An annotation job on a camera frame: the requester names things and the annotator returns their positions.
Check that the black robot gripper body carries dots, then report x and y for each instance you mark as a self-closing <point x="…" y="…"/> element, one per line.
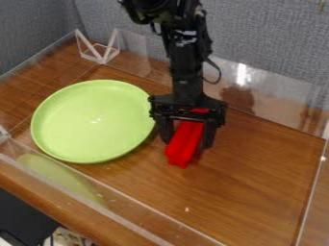
<point x="187" y="103"/>

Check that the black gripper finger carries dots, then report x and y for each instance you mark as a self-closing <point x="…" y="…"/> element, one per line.
<point x="208" y="133"/>
<point x="164" y="126"/>

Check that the red plastic block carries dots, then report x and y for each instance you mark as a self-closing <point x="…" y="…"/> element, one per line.
<point x="183" y="143"/>

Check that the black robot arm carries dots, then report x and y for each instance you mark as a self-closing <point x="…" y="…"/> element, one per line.
<point x="179" y="22"/>

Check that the green round plate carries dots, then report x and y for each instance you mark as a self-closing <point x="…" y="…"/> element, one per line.
<point x="92" y="121"/>

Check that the white power strip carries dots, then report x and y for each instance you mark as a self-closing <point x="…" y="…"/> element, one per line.
<point x="64" y="237"/>

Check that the clear acrylic enclosure wall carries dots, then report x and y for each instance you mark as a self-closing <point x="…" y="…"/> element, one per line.
<point x="254" y="191"/>

